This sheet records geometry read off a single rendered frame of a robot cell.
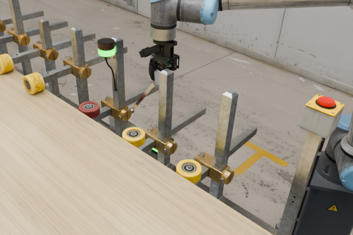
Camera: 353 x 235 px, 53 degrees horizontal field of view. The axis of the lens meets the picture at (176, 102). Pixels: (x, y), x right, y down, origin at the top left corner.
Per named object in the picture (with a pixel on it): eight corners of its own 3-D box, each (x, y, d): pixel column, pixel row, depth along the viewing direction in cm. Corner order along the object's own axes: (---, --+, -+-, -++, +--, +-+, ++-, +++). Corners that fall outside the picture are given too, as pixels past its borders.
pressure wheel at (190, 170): (173, 184, 118) (174, 158, 112) (196, 183, 119) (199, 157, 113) (176, 202, 111) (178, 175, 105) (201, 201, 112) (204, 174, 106)
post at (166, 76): (163, 172, 144) (166, 66, 119) (169, 176, 142) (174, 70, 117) (157, 177, 142) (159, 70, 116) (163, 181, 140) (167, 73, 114)
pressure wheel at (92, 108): (93, 121, 147) (91, 97, 141) (105, 129, 142) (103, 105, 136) (76, 129, 141) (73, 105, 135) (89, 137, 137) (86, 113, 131)
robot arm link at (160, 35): (144, 24, 120) (164, 18, 127) (144, 38, 123) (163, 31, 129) (164, 31, 115) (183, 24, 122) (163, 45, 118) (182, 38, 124)
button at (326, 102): (320, 99, 87) (321, 94, 86) (336, 106, 85) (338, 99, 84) (313, 106, 84) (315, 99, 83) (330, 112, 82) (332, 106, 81)
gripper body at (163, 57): (165, 76, 124) (166, 44, 118) (147, 68, 129) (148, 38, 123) (179, 70, 129) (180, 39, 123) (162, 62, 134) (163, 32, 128)
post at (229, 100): (213, 201, 129) (229, 87, 104) (220, 205, 128) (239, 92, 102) (207, 206, 127) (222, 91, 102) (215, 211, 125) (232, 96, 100)
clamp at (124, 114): (110, 106, 153) (110, 96, 150) (132, 118, 145) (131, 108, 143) (100, 110, 149) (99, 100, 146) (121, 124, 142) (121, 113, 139)
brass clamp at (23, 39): (18, 36, 188) (17, 27, 185) (32, 43, 181) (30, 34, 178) (7, 39, 184) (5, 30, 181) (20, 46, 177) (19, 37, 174)
